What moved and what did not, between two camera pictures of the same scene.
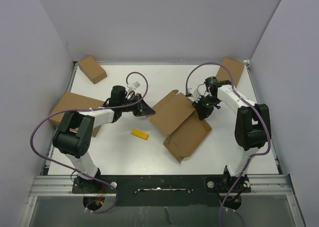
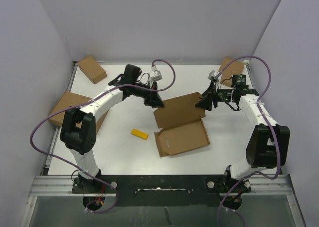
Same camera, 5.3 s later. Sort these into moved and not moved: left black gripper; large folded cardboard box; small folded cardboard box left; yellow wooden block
Moved: left black gripper
Not moved: large folded cardboard box; yellow wooden block; small folded cardboard box left
